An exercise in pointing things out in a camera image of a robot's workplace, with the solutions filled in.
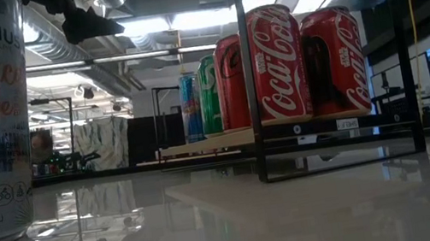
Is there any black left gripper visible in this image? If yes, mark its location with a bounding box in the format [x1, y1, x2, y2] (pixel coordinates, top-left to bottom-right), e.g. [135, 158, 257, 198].
[21, 0, 133, 53]

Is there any blue silver Red Bull can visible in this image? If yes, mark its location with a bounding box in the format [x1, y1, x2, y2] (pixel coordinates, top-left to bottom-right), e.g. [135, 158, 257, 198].
[176, 71, 208, 144]

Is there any green Sprite can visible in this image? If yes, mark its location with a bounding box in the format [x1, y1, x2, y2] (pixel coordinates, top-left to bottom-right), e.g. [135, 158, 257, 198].
[191, 53, 227, 138]

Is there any red Star Wars cola can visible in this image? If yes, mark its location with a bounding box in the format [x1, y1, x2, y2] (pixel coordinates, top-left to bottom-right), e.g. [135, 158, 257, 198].
[242, 0, 315, 129]

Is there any white shelf label sticker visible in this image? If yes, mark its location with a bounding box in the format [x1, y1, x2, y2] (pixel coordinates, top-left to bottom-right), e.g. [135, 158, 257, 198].
[335, 116, 361, 132]

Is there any ceiling light panel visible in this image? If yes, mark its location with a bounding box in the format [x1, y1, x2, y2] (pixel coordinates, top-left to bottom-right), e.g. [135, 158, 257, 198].
[112, 3, 239, 43]

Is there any white draped cloth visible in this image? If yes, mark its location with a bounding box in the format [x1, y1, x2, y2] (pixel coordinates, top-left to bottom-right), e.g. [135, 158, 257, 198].
[70, 114, 136, 176]

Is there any black partition panel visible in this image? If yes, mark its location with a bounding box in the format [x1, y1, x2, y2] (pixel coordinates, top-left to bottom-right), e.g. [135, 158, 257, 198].
[123, 110, 191, 168]

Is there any person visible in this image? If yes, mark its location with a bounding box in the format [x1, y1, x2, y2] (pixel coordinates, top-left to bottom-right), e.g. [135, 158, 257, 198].
[28, 128, 56, 164]

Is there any dark robot with green lights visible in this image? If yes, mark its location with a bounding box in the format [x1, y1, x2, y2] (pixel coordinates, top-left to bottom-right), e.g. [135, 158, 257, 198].
[30, 150, 102, 179]

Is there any black desk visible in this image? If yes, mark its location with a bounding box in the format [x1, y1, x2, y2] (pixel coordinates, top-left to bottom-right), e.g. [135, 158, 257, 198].
[368, 79, 430, 138]

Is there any black metal table frame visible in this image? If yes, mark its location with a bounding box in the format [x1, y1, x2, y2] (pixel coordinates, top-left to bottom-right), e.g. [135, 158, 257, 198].
[31, 115, 430, 207]

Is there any hanging yellow cable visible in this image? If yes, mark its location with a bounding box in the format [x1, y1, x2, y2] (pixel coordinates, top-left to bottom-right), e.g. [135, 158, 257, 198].
[402, 0, 430, 106]

